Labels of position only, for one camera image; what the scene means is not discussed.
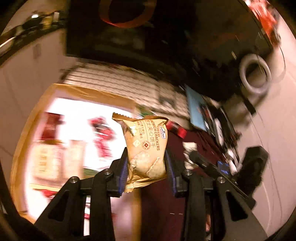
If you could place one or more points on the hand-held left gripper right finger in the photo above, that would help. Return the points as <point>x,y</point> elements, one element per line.
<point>172,173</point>

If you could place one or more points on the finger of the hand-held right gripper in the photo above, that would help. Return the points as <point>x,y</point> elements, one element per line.
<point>205,163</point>

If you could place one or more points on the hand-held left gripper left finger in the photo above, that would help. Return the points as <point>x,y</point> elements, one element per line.
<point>122,172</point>

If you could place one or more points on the golden cracker packet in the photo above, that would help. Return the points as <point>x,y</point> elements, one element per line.
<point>143,150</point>

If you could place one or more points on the large beige snack packet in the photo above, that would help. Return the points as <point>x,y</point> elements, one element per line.
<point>44,162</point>

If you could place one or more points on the gold box with white inside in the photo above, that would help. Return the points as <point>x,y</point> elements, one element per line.
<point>69,111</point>

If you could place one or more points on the white charger adapter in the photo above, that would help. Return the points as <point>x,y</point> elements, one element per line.
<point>233,162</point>

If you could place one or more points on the black and white snack packet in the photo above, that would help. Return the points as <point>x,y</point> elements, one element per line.
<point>190,148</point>

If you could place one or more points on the puffy green snack packet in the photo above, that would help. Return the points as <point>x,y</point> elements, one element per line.
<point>91,172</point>

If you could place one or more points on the white power bank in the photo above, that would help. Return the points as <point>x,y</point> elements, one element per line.
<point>218,129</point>

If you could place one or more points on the maroon cloth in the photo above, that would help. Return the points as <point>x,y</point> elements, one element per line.
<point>161,208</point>

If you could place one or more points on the red and black snack packet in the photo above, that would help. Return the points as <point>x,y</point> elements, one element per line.
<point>101,134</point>

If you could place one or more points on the dark red snack packet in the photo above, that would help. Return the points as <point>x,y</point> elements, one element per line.
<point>177,128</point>

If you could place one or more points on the long beige snack packet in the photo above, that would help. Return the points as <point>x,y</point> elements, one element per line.
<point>75,155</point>

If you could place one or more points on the blue notebook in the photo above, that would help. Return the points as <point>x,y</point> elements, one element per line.
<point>196,111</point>

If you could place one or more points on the long red snack packet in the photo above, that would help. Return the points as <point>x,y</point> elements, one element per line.
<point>47,193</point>

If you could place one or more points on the small crimson snack packet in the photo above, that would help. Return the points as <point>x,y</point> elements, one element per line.
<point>49,126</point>

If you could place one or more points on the beige grey keyboard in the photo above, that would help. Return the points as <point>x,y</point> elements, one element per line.
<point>111,78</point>

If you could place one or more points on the white tape roll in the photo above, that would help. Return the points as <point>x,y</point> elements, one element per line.
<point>242,71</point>

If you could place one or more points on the white lower cabinets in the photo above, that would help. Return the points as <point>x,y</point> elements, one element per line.
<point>23,81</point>

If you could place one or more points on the red blurred object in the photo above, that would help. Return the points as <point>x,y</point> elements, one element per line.
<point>266,20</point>

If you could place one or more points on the black kitchen counter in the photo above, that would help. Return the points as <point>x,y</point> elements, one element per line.
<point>23,25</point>

